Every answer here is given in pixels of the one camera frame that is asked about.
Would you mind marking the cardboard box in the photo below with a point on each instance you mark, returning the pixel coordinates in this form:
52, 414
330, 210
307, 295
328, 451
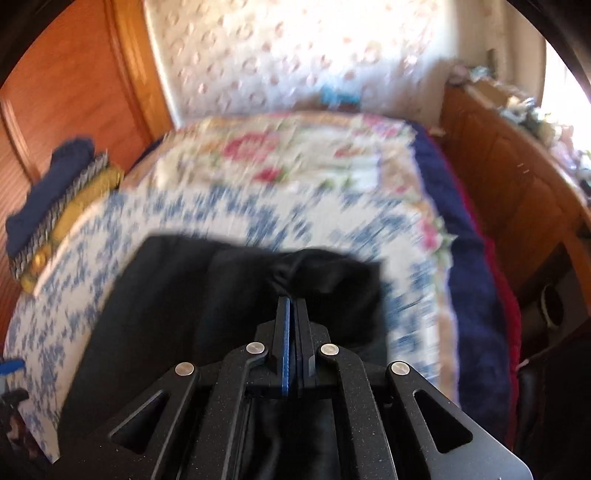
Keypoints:
489, 92

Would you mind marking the folded gold patterned cloth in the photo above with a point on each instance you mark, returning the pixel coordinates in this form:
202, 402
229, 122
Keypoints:
78, 207

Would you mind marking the blue white floral sheet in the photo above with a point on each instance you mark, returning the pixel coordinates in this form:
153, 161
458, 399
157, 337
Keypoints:
184, 212

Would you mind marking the blue plastic bag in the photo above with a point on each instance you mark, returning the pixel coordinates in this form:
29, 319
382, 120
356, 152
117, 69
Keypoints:
339, 97

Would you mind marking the pink floral quilt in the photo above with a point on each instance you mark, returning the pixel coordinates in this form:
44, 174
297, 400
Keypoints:
300, 147

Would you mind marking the folded navy patterned cloth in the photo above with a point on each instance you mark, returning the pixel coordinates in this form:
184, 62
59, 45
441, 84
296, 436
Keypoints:
69, 194

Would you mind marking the navy blanket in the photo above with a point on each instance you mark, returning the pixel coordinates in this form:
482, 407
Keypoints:
466, 258

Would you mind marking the dark round pot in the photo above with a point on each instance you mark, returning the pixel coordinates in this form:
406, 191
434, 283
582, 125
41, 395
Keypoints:
551, 304

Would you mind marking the black printed t-shirt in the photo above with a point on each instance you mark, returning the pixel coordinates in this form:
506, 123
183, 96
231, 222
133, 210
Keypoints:
184, 295

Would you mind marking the bright window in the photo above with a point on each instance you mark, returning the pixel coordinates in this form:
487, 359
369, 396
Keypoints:
568, 92

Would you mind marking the long wooden cabinet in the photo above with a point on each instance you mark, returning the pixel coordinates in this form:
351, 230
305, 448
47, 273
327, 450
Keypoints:
508, 161

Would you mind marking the red blanket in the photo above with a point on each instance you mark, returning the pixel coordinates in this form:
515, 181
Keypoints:
510, 332

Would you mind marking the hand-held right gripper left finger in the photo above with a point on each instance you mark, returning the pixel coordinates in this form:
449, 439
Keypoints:
287, 350

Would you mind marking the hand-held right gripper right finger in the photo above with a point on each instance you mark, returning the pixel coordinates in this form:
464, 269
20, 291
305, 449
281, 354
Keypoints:
301, 350

